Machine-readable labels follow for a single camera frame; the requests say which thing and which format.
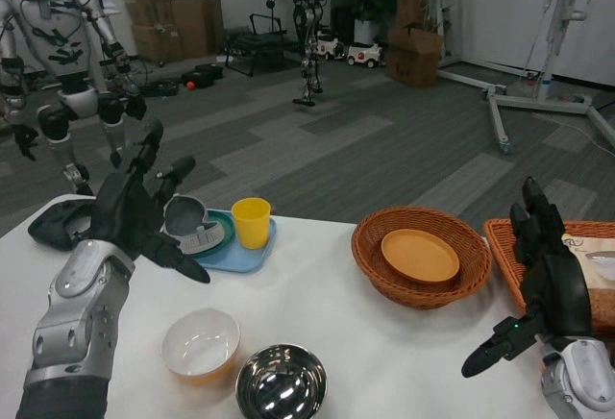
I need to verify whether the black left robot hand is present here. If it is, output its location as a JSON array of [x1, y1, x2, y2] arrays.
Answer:
[[88, 118, 211, 285]]

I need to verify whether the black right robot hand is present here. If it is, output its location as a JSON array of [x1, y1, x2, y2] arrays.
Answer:
[[460, 176, 595, 380]]

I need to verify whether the white orange plastic bowl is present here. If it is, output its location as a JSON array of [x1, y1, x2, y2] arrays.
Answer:
[[160, 308, 241, 387]]

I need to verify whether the shiny steel bowl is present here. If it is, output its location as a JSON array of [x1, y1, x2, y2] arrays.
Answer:
[[234, 343, 328, 419]]

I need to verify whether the white printed snack bag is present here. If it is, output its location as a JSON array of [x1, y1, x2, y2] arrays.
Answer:
[[559, 234, 615, 338]]

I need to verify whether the rectangular orange wicker basket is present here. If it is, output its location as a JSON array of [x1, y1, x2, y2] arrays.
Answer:
[[482, 216, 615, 317]]

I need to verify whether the teal plastic plate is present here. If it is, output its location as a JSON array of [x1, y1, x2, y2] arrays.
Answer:
[[191, 208, 237, 259]]

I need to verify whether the light blue plastic tray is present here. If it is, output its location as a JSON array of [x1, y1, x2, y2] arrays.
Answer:
[[191, 207, 279, 275]]

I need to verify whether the yellow plastic cup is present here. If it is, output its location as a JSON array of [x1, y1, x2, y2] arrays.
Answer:
[[231, 197, 272, 251]]

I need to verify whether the orange plastic plate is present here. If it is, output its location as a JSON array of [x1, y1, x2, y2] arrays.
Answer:
[[381, 229, 461, 290]]

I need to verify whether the black floor case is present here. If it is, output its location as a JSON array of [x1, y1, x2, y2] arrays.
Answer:
[[180, 63, 225, 88]]

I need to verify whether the low cardboard box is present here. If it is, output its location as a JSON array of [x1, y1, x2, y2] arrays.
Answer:
[[130, 23, 186, 63]]

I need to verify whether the round brown wicker basket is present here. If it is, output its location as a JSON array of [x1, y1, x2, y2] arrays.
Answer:
[[351, 205, 494, 311]]

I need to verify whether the large dark cardboard box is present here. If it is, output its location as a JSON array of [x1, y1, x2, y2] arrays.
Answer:
[[170, 0, 227, 59]]

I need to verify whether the open-flap cardboard box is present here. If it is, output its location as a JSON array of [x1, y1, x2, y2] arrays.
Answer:
[[123, 0, 174, 26]]

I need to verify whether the black folding cot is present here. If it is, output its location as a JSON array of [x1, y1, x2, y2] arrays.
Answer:
[[224, 12, 304, 78]]

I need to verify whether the white wheeled gantry stand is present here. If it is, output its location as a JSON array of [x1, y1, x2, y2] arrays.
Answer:
[[482, 0, 615, 156]]

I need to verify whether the white toy car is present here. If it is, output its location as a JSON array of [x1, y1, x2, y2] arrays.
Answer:
[[316, 32, 346, 61], [346, 41, 384, 69]]

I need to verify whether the hanging black silver humanoid robot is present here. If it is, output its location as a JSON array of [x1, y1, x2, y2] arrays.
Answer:
[[265, 0, 331, 109]]

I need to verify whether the wide brown cardboard box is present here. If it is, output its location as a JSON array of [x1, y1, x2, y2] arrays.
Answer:
[[385, 24, 444, 88]]

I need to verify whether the tall brown cardboard box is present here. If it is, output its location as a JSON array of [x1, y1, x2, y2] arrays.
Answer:
[[396, 0, 431, 31]]

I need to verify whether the black cable pile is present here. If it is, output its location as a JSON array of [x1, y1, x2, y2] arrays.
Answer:
[[138, 80, 180, 98]]

